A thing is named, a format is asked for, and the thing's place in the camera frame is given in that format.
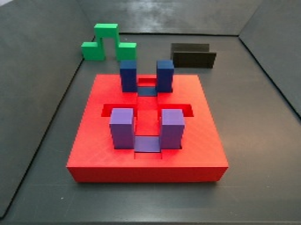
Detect red slotted board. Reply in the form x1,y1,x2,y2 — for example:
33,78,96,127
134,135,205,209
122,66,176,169
67,75,229,183

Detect black U-shaped holder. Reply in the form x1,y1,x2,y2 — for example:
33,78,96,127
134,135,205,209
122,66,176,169
170,43,217,69

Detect purple U block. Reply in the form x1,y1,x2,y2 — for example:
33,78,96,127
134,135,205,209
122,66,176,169
110,108,185,153

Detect green stepped block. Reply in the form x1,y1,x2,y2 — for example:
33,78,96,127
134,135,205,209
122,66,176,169
81,23,138,62

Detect dark blue U block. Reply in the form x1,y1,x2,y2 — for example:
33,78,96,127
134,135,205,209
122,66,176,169
121,60,174,97

